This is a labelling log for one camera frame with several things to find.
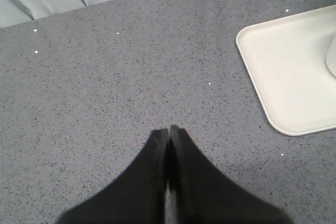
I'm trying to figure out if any white smiley mug black handle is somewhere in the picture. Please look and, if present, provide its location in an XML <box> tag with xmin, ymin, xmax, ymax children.
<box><xmin>325</xmin><ymin>36</ymin><xmax>336</xmax><ymax>76</ymax></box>

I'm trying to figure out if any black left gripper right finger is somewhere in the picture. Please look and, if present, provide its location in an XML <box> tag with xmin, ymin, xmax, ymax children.
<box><xmin>169</xmin><ymin>125</ymin><xmax>292</xmax><ymax>223</ymax></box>

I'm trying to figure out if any cream rectangular plastic tray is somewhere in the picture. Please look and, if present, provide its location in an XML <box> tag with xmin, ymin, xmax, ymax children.
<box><xmin>236</xmin><ymin>6</ymin><xmax>335</xmax><ymax>136</ymax></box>

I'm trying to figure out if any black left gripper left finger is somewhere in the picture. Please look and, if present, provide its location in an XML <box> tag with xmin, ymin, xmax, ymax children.
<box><xmin>57</xmin><ymin>129</ymin><xmax>169</xmax><ymax>223</ymax></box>

